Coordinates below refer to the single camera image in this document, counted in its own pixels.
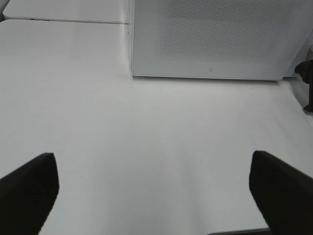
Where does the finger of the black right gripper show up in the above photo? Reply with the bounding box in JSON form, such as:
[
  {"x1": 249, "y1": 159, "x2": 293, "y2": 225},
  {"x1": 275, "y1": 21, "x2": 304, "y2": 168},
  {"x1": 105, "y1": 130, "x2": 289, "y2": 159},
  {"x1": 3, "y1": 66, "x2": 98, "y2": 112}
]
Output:
[
  {"x1": 294, "y1": 60, "x2": 313, "y2": 83},
  {"x1": 304, "y1": 83, "x2": 313, "y2": 113}
]

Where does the white microwave oven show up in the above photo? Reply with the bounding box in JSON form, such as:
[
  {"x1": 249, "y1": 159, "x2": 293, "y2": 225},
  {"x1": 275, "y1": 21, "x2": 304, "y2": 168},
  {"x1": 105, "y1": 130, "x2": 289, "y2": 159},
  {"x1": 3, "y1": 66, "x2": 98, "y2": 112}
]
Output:
[{"x1": 127, "y1": 0, "x2": 313, "y2": 81}]

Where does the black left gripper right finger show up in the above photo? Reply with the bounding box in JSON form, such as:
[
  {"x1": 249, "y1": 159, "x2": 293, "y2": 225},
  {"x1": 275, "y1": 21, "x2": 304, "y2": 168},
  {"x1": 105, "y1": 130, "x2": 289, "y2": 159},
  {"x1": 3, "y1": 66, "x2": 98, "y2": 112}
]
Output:
[{"x1": 249, "y1": 151, "x2": 313, "y2": 235}]

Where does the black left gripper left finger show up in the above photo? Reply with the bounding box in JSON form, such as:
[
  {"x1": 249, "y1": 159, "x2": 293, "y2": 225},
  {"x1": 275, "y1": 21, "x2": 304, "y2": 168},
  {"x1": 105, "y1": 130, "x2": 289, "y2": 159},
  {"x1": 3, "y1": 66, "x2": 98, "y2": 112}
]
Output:
[{"x1": 0, "y1": 153, "x2": 60, "y2": 235}]

